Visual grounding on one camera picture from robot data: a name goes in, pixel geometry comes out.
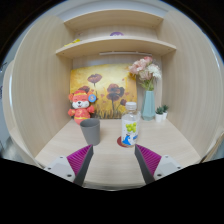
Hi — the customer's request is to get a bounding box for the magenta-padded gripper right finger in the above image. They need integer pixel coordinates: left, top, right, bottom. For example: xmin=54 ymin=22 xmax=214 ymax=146
xmin=133 ymin=143 xmax=184 ymax=186

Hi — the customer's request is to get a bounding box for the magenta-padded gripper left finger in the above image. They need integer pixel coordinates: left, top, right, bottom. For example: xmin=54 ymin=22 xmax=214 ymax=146
xmin=43 ymin=143 xmax=95 ymax=187

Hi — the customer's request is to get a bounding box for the clear plastic drink bottle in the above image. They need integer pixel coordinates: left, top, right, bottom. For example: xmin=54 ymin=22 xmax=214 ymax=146
xmin=120 ymin=101 xmax=140 ymax=148

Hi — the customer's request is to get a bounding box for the grey ribbed mug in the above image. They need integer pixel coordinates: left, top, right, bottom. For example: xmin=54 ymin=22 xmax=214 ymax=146
xmin=79 ymin=117 xmax=101 ymax=147

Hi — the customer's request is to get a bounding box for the flat round red coaster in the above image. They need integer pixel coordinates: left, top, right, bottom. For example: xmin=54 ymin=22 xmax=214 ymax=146
xmin=116 ymin=135 xmax=138 ymax=149

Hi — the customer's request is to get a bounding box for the small succulent in white pot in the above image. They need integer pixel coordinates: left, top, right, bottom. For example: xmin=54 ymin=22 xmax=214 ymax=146
xmin=154 ymin=106 xmax=165 ymax=123
xmin=161 ymin=104 xmax=170 ymax=120

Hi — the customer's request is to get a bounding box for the red plush mouse toy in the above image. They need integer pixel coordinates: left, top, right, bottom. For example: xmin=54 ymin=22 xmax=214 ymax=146
xmin=67 ymin=89 xmax=98 ymax=125

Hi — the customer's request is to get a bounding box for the pale teal faceted vase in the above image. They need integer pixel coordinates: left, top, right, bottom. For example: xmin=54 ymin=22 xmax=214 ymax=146
xmin=141 ymin=90 xmax=157 ymax=121

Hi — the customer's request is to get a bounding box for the yellow poppy flower painting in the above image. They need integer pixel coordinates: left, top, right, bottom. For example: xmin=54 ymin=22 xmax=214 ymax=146
xmin=69 ymin=63 xmax=138 ymax=120

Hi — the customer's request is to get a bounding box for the pink and white flower bouquet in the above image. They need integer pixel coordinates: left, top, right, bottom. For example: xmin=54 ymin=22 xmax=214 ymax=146
xmin=128 ymin=55 xmax=163 ymax=92

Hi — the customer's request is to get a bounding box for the light wood shelf unit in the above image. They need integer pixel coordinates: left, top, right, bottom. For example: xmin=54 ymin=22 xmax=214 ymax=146
xmin=54 ymin=9 xmax=178 ymax=60

